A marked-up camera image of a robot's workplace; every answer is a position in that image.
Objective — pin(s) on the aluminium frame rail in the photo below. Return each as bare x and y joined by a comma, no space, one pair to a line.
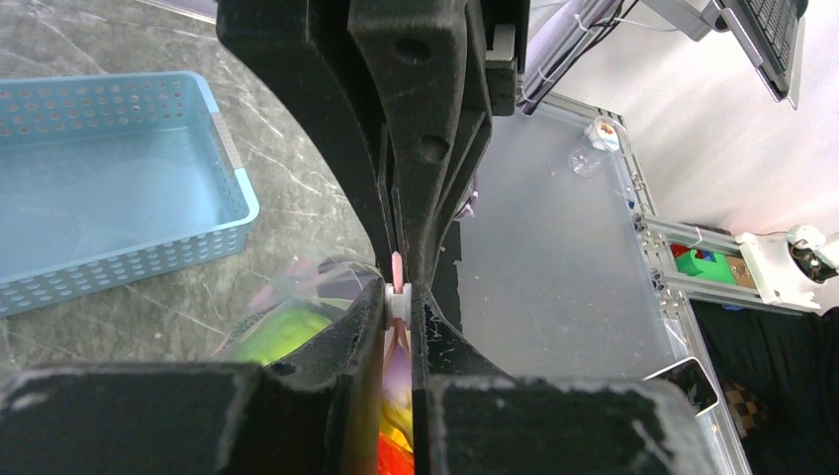
676,290

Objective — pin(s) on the clear zip top bag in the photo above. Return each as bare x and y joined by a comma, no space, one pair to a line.
327,285

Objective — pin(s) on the small green lime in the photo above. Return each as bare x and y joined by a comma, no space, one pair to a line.
277,335

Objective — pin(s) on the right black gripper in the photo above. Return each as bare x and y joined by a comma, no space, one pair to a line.
426,61

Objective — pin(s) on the yellow banana bunch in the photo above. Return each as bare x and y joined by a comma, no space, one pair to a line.
397,424

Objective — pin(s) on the light blue plastic basket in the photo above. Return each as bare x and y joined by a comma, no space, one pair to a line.
110,179

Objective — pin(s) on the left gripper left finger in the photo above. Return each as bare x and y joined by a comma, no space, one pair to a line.
315,411

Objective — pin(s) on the grey laptop on stand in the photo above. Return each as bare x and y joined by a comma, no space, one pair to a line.
770,32

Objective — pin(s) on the red orange mango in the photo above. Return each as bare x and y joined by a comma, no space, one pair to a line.
393,459

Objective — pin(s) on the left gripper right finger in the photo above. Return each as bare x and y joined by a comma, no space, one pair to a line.
471,417

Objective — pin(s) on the small clear plastic cup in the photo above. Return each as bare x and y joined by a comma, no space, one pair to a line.
598,145

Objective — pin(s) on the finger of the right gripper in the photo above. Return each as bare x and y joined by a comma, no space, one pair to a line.
303,52

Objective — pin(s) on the green block under frame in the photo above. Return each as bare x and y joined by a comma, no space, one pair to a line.
702,264

